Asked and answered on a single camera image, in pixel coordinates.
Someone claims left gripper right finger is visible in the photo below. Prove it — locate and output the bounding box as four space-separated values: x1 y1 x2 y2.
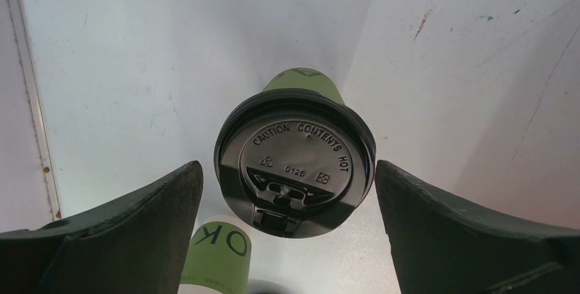
375 160 579 293

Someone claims green paper coffee cup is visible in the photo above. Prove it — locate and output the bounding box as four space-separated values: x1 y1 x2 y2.
263 67 345 105

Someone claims black coffee cup lid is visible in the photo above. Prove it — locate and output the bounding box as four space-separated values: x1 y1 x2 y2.
214 89 376 239

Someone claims stack of paper cups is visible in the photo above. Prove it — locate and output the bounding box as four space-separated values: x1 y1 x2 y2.
178 215 252 294

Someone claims aluminium frame rail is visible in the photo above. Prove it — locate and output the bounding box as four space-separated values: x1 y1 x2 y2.
7 0 62 222

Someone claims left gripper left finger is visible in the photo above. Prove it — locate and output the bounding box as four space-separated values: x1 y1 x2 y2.
1 161 203 293

